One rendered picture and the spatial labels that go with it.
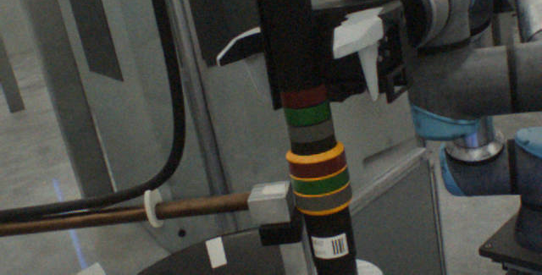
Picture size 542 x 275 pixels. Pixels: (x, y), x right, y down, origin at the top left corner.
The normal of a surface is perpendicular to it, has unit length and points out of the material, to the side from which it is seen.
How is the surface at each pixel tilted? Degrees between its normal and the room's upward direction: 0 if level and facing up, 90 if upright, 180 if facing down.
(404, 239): 90
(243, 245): 38
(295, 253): 90
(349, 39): 42
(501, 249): 0
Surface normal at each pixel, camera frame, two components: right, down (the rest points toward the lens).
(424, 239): 0.71, 0.06
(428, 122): -0.66, 0.37
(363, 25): 0.26, -0.62
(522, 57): -0.37, -0.47
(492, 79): -0.38, 0.01
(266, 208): -0.15, 0.31
